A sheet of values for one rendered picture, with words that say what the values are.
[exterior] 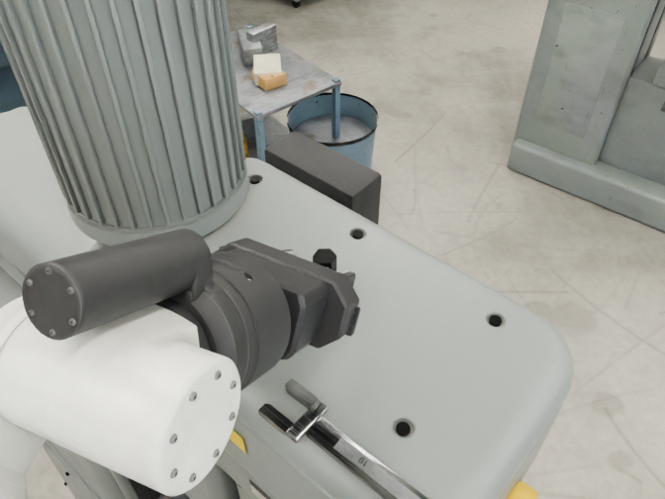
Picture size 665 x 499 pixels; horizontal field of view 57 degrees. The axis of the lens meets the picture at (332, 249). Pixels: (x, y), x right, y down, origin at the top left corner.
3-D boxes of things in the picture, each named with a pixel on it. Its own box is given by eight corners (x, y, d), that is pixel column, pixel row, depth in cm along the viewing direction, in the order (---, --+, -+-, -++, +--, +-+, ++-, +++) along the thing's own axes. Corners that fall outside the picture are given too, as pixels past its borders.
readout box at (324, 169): (380, 259, 114) (388, 169, 99) (349, 286, 109) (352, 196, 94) (302, 213, 123) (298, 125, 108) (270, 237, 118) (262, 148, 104)
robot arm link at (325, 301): (211, 316, 51) (107, 366, 41) (231, 208, 49) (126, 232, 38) (343, 374, 47) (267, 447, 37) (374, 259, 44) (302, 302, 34)
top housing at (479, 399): (557, 426, 66) (604, 337, 55) (419, 638, 52) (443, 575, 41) (255, 233, 88) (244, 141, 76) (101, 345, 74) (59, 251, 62)
